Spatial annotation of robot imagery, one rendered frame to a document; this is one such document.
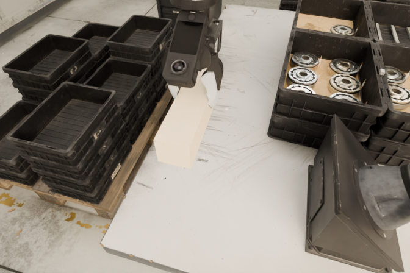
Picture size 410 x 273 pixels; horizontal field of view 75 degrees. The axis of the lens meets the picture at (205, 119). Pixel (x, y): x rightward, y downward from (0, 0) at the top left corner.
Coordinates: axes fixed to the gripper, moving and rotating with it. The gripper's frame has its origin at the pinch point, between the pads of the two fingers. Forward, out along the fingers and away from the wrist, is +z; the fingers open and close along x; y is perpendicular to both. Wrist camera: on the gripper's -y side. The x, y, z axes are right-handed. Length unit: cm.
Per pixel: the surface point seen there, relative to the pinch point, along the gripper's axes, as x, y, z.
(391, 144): -53, 27, 28
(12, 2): 257, 183, 79
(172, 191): 8.2, 0.6, 38.8
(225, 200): -8.0, 2.1, 38.9
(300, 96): -23.5, 28.5, 16.7
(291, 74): -22, 48, 23
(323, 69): -34, 58, 26
